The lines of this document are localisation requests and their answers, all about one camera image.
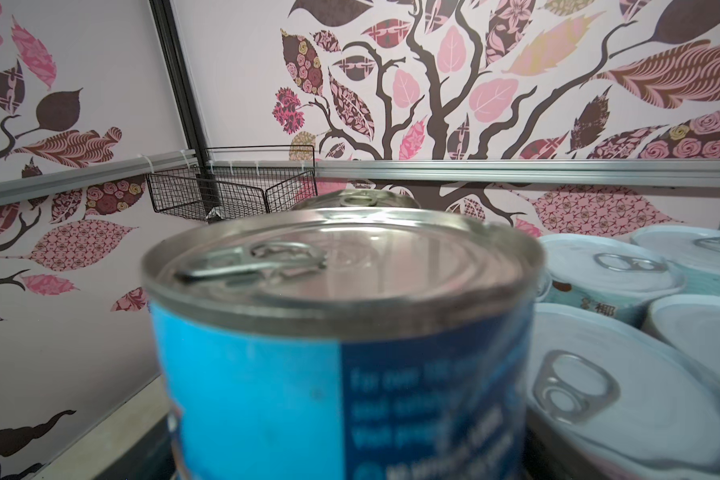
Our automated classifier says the blue Progresso soup can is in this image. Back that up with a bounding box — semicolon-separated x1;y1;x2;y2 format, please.
141;207;545;479

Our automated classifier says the light blue label can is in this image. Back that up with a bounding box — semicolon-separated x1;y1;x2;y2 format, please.
630;225;720;296

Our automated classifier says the dark grey label can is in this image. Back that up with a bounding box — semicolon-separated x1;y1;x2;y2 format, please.
291;189;421;211

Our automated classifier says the grey blue label can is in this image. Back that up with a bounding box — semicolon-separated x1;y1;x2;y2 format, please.
539;234;686;328

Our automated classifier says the grey metal cabinet box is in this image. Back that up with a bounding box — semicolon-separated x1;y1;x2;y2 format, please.
34;375;169;479

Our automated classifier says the black wire basket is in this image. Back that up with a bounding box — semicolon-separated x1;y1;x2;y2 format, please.
146;142;317;223

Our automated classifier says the aluminium rail back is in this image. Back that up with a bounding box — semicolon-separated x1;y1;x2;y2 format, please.
210;159;720;188

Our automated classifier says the aluminium rail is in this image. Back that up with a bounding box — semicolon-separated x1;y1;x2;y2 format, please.
0;150;199;206
210;159;720;188

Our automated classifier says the aluminium rail left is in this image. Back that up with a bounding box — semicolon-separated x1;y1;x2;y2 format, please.
0;150;199;206

